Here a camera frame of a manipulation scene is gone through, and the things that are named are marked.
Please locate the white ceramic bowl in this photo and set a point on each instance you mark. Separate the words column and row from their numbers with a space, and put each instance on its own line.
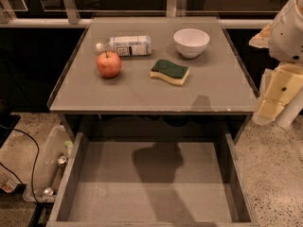
column 191, row 42

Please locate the green capped bottle in bin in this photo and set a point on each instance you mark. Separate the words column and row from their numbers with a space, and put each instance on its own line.
column 68, row 147

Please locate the clear plastic storage bin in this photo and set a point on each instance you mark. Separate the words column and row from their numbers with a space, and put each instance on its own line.
column 47, row 173

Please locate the silver can lower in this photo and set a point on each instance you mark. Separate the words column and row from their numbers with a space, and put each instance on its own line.
column 48, row 191

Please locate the clear plastic water bottle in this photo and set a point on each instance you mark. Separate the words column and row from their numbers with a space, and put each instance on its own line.
column 126, row 46

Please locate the silver can upper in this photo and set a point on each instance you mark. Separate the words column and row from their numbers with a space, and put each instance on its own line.
column 62, row 161

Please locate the metal railing frame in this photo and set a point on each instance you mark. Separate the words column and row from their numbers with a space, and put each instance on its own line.
column 60, row 13

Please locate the grey open top drawer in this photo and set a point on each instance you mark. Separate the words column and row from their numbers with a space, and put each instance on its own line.
column 153, row 184

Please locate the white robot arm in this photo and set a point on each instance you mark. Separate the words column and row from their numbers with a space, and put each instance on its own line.
column 286, row 40

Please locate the white angled support pole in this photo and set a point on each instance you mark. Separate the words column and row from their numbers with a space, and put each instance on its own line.
column 291, row 111

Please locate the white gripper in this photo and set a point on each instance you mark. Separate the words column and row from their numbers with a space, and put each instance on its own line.
column 286, row 35

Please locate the green and yellow sponge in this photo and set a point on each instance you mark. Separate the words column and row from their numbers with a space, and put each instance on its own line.
column 169, row 72

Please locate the grey cabinet with top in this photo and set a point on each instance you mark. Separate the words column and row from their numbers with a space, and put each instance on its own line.
column 217, row 83

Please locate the silver can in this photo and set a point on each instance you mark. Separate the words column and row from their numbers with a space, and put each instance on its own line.
column 48, row 191
column 62, row 161

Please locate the small packet on floor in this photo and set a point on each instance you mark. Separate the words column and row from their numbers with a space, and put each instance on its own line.
column 7, row 184

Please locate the red apple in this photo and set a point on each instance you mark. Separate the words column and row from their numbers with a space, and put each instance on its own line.
column 109, row 64

